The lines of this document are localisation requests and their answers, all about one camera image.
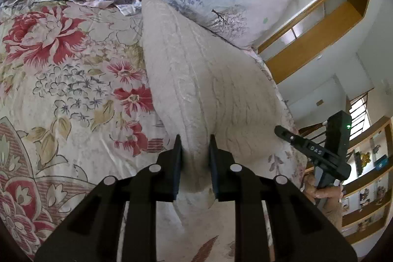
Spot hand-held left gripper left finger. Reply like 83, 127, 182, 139
35, 134, 185, 262

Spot wooden bedside cabinet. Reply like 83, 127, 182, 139
257, 0, 376, 85

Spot person's right hand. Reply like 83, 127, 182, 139
303, 173, 344, 208

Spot cream cable-knit sweater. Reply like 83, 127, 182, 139
140, 0, 304, 233

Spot wooden shelf with figurines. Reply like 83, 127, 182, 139
339, 116, 393, 246

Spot floral bedspread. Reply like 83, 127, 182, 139
0, 0, 309, 262

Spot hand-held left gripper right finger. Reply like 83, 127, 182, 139
209, 134, 358, 262

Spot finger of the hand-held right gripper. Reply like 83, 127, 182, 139
274, 125, 311, 155

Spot person's right forearm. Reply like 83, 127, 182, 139
324, 199, 345, 230

